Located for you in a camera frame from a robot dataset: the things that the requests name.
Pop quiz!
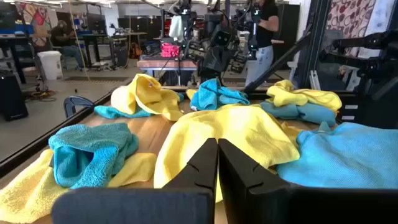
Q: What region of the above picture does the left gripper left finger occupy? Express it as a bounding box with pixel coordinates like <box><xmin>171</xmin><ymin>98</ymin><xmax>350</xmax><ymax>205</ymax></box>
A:
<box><xmin>51</xmin><ymin>138</ymin><xmax>218</xmax><ymax>224</ymax></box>

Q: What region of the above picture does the wooden background work table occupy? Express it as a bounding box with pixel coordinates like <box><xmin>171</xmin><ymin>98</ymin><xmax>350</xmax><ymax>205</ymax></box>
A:
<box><xmin>136</xmin><ymin>57</ymin><xmax>200</xmax><ymax>86</ymax></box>

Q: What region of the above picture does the yellow hanging cable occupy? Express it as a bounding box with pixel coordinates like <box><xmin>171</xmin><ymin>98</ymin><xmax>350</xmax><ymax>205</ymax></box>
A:
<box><xmin>67</xmin><ymin>0</ymin><xmax>91</xmax><ymax>82</ymax></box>

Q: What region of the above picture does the white hanging cloth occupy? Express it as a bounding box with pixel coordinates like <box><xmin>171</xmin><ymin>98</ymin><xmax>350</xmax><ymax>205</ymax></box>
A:
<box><xmin>169</xmin><ymin>14</ymin><xmax>185</xmax><ymax>44</ymax></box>

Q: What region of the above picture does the orange backpack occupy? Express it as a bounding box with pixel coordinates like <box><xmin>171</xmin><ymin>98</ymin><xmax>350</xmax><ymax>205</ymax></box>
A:
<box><xmin>129</xmin><ymin>42</ymin><xmax>143</xmax><ymax>60</ymax></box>

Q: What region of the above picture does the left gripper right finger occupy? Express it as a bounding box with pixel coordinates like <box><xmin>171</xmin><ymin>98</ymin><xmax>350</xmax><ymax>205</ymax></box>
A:
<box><xmin>218</xmin><ymin>138</ymin><xmax>398</xmax><ymax>224</ymax></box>

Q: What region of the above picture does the black speaker box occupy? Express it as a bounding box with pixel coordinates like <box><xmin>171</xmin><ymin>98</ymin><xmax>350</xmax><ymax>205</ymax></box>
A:
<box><xmin>0</xmin><ymin>70</ymin><xmax>30</xmax><ymax>122</ymax></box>

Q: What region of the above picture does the white trash bin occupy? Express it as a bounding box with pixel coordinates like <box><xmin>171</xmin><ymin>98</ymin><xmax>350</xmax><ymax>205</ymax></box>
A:
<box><xmin>37</xmin><ymin>50</ymin><xmax>64</xmax><ymax>81</ymax></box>

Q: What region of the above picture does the silver aluminium bar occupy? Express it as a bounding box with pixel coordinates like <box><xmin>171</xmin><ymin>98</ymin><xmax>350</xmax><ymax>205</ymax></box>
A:
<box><xmin>309</xmin><ymin>70</ymin><xmax>322</xmax><ymax>91</ymax></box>

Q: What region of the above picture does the white curtain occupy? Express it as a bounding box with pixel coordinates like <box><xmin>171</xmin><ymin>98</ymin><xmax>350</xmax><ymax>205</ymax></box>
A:
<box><xmin>357</xmin><ymin>0</ymin><xmax>398</xmax><ymax>60</ymax></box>

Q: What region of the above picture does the black box with labels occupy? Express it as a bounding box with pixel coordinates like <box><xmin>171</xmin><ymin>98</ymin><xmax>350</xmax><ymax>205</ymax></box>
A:
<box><xmin>337</xmin><ymin>90</ymin><xmax>398</xmax><ymax>129</ymax></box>

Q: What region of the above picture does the patterned maroon curtain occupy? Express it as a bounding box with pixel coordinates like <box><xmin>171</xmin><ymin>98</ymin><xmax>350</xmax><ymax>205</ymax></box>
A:
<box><xmin>325</xmin><ymin>0</ymin><xmax>377</xmax><ymax>57</ymax></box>

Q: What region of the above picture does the light blue microfiber towel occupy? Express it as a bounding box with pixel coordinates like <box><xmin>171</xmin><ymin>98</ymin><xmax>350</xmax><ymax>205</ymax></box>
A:
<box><xmin>275</xmin><ymin>121</ymin><xmax>398</xmax><ymax>190</ymax></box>

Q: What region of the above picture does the black aluminium table frame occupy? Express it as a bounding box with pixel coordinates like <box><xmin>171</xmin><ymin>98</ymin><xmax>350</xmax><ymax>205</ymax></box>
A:
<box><xmin>0</xmin><ymin>0</ymin><xmax>398</xmax><ymax>180</ymax></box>

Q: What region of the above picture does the pink basket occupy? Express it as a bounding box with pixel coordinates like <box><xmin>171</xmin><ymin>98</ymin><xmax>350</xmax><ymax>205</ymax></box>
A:
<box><xmin>160</xmin><ymin>42</ymin><xmax>181</xmax><ymax>58</ymax></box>

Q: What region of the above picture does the dark floor mat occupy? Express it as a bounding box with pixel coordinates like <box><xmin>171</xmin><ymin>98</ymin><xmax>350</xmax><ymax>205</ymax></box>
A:
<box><xmin>63</xmin><ymin>76</ymin><xmax>131</xmax><ymax>83</ymax></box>

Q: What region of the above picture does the black background desk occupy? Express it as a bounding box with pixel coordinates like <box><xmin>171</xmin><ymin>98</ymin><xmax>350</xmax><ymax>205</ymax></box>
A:
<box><xmin>73</xmin><ymin>32</ymin><xmax>111</xmax><ymax>68</ymax></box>

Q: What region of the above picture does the colourful wall art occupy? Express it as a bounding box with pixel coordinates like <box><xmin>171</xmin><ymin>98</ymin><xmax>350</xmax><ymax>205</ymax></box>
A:
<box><xmin>15</xmin><ymin>2</ymin><xmax>53</xmax><ymax>47</ymax></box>

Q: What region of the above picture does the floor cable pile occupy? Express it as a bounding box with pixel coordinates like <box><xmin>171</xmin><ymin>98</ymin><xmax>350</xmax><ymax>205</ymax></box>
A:
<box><xmin>24</xmin><ymin>88</ymin><xmax>57</xmax><ymax>103</ymax></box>

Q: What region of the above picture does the person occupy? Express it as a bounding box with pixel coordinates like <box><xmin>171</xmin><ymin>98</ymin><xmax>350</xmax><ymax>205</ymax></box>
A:
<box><xmin>244</xmin><ymin>0</ymin><xmax>280</xmax><ymax>87</ymax></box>
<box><xmin>49</xmin><ymin>19</ymin><xmax>87</xmax><ymax>68</ymax></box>

